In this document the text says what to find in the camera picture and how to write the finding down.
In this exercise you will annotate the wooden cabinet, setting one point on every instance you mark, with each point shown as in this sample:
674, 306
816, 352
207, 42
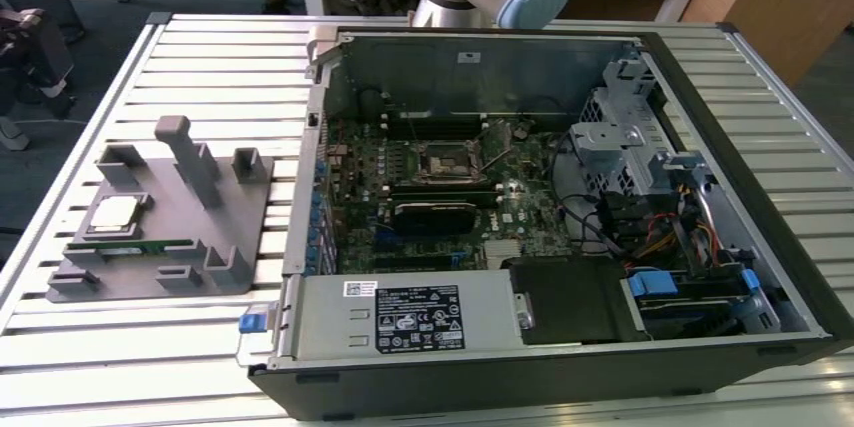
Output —
788, 7

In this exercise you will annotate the silver power supply unit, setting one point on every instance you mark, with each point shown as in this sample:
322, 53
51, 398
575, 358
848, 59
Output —
321, 319

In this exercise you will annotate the blue disk carrier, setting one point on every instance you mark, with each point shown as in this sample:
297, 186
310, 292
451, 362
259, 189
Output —
650, 284

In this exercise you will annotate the CPU socket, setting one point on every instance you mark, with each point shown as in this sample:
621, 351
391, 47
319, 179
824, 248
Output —
443, 159

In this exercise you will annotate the grey parts rack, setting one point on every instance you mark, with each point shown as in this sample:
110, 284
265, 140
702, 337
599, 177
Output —
234, 217

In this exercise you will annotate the black graphics card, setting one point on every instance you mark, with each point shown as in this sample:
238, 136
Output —
434, 221

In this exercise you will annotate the black expansion slot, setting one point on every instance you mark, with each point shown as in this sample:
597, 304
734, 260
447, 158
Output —
414, 262

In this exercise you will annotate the blue case latch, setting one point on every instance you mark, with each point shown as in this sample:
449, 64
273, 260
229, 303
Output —
250, 323

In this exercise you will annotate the white stand foot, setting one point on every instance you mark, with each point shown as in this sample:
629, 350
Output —
14, 134

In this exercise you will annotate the green RAM stick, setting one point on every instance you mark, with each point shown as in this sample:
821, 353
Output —
160, 245

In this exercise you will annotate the silver chipset heatsink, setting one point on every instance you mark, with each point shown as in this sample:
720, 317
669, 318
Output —
503, 253

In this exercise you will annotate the thin metal locking lever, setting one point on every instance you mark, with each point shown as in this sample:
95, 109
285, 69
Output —
415, 131

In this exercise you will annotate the blue card retention clip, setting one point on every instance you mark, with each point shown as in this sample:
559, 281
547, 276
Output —
310, 261
313, 235
314, 193
315, 213

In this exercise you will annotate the silver metal drive cage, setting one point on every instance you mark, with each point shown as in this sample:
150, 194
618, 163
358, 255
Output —
603, 139

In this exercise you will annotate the silver green CPU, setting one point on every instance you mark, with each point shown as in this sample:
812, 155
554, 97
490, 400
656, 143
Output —
116, 212

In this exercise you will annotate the black open PC case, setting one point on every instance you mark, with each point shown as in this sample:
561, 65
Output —
467, 392

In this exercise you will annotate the green motherboard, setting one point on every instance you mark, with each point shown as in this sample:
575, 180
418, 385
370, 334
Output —
534, 207

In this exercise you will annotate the black RAM slot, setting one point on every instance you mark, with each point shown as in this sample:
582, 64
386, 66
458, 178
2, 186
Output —
401, 124
401, 129
401, 118
441, 190
441, 184
441, 202
441, 196

